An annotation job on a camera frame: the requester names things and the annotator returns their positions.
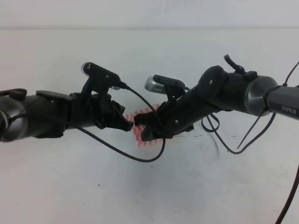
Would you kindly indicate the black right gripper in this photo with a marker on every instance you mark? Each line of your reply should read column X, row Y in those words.
column 174, row 116

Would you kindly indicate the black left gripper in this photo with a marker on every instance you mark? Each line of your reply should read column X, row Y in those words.
column 93, row 111

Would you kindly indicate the pink white wavy striped towel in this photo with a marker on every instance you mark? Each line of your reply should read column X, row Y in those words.
column 137, row 130

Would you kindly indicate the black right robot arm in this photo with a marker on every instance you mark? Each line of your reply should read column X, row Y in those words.
column 217, row 90

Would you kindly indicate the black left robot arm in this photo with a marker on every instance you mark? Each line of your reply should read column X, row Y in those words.
column 47, row 115

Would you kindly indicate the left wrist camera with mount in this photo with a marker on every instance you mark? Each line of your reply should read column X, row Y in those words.
column 99, row 79

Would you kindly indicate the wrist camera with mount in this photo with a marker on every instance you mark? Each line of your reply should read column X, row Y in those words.
column 99, row 79
column 170, row 87

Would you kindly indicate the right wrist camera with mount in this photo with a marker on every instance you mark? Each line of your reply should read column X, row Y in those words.
column 170, row 87

